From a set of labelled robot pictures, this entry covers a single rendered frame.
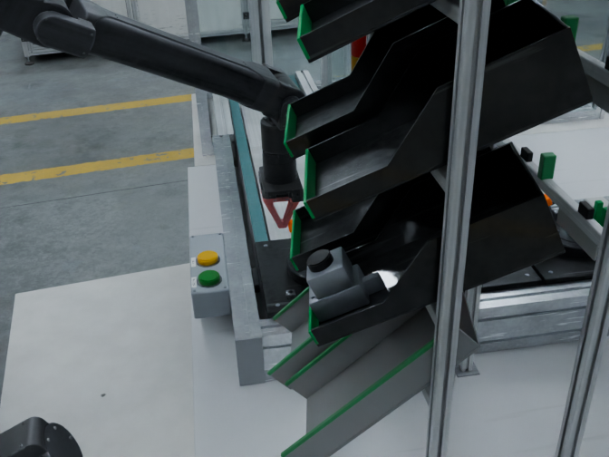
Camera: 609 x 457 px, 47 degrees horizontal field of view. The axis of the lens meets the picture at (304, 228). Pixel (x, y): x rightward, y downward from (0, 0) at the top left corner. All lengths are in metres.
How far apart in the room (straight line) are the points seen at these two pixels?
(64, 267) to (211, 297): 2.07
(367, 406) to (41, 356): 0.73
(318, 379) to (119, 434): 0.37
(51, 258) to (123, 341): 2.06
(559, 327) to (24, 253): 2.67
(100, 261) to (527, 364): 2.35
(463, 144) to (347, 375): 0.43
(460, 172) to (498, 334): 0.68
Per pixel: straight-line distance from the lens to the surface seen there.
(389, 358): 0.90
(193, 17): 1.94
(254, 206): 1.57
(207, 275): 1.30
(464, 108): 0.62
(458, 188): 0.65
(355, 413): 0.85
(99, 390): 1.28
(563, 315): 1.32
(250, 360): 1.19
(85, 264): 3.30
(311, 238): 0.95
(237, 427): 1.16
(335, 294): 0.78
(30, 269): 3.36
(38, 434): 0.69
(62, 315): 1.48
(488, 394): 1.22
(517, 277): 1.31
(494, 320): 1.26
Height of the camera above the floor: 1.69
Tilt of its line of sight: 30 degrees down
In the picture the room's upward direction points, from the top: 2 degrees counter-clockwise
